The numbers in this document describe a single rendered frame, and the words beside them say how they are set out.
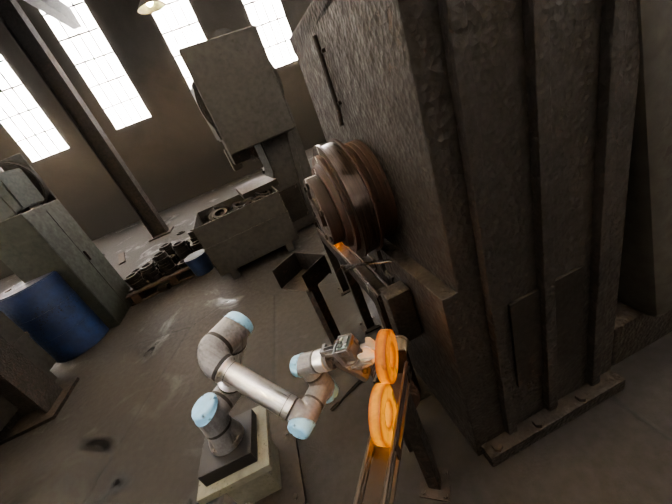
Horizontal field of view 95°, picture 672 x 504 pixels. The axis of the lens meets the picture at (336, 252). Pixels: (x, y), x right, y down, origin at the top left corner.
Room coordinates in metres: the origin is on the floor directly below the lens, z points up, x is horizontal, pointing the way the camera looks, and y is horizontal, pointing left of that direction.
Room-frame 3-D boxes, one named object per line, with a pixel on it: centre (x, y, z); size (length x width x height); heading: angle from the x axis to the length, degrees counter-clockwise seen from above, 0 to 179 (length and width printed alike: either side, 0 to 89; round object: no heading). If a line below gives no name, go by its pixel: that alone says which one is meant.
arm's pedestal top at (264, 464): (0.96, 0.76, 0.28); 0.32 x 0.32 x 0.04; 6
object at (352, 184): (1.17, -0.11, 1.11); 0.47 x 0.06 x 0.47; 7
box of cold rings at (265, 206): (3.81, 0.93, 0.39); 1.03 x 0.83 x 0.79; 101
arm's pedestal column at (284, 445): (0.96, 0.76, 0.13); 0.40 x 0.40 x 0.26; 6
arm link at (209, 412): (0.98, 0.75, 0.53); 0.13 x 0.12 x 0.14; 146
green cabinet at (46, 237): (3.69, 2.98, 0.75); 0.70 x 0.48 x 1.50; 7
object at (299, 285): (1.63, 0.23, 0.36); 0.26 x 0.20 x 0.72; 42
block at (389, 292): (0.94, -0.15, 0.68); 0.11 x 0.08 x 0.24; 97
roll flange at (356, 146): (1.18, -0.19, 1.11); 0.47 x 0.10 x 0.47; 7
